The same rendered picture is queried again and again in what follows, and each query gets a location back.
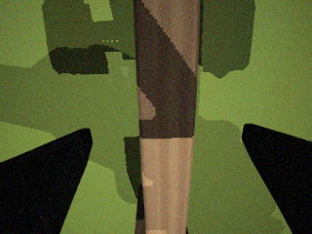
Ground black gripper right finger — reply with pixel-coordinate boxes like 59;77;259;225
242;124;312;234

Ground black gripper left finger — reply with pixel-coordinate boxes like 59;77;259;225
0;129;93;234

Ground light brown wooden board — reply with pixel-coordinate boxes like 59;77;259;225
133;0;200;234

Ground dark brown wooden post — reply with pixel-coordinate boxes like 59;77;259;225
134;183;147;234

